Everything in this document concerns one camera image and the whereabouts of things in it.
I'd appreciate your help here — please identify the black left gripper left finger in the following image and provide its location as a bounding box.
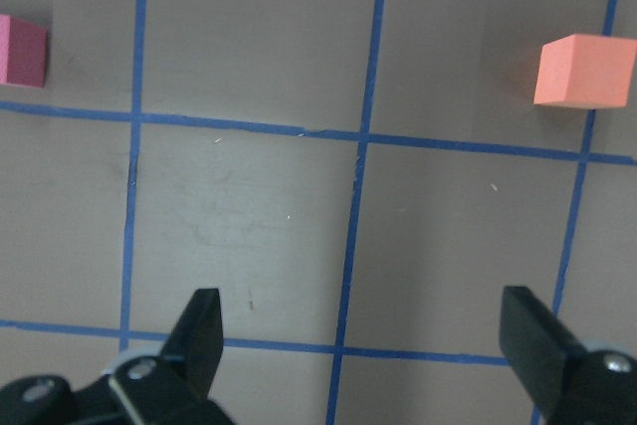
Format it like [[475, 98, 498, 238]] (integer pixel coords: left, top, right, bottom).
[[108, 289, 233, 424]]

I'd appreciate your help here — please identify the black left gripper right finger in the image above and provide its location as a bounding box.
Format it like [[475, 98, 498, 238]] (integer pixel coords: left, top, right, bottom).
[[499, 286, 636, 425]]

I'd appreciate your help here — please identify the orange foam cube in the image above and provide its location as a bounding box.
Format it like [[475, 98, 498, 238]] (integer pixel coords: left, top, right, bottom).
[[533, 34, 636, 109]]

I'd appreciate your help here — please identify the pink foam cube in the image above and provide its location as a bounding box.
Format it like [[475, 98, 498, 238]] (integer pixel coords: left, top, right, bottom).
[[1, 14, 48, 89]]

